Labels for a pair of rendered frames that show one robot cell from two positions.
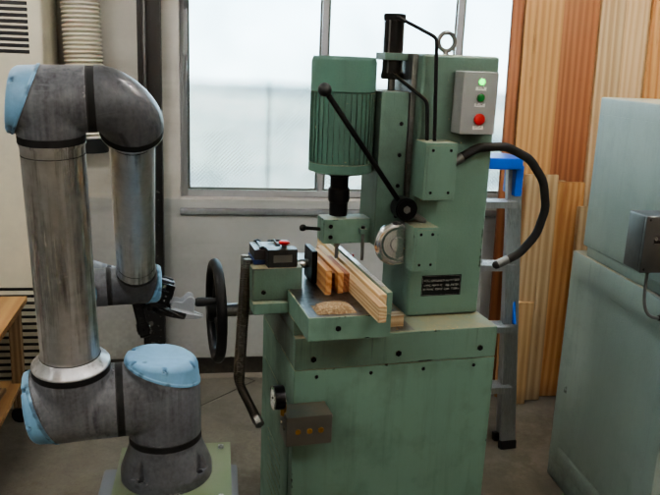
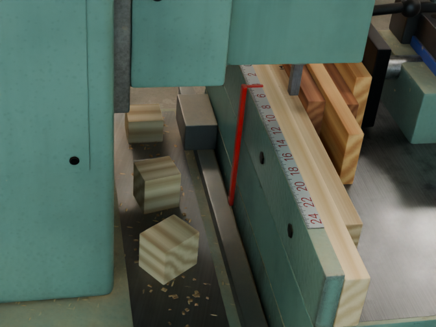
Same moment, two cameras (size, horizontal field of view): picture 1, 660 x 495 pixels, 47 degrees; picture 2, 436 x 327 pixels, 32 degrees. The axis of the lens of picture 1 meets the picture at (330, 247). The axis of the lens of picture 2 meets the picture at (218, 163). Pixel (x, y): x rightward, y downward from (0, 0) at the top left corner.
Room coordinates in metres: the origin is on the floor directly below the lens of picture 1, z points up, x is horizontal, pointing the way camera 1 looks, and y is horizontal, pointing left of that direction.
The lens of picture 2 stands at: (2.71, -0.06, 1.32)
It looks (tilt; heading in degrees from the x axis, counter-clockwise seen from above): 36 degrees down; 182
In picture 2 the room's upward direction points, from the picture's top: 6 degrees clockwise
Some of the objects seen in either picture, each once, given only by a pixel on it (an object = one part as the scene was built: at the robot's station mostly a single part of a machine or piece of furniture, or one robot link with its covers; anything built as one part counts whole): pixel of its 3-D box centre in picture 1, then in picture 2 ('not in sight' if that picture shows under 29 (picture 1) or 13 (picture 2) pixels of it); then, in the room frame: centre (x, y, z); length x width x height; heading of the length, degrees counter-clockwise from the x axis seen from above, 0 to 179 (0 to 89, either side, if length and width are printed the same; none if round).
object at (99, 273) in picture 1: (81, 288); not in sight; (1.66, 0.57, 0.96); 0.12 x 0.12 x 0.09; 16
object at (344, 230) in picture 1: (344, 231); (283, 19); (2.07, -0.04, 1.03); 0.14 x 0.07 x 0.09; 106
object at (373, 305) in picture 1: (347, 279); (263, 65); (1.96, -0.05, 0.92); 0.59 x 0.02 x 0.04; 16
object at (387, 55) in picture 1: (394, 46); not in sight; (2.10, -0.15, 1.54); 0.08 x 0.08 x 0.17; 16
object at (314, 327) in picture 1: (302, 291); (365, 131); (1.99, 0.07, 0.87); 0.61 x 0.30 x 0.06; 16
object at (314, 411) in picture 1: (304, 423); not in sight; (1.77, 0.05, 0.58); 0.12 x 0.08 x 0.08; 106
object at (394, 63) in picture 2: (300, 263); (387, 67); (1.99, 0.08, 0.95); 0.09 x 0.07 x 0.09; 16
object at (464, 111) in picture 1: (474, 102); not in sight; (2.02, -0.37, 1.40); 0.10 x 0.06 x 0.16; 106
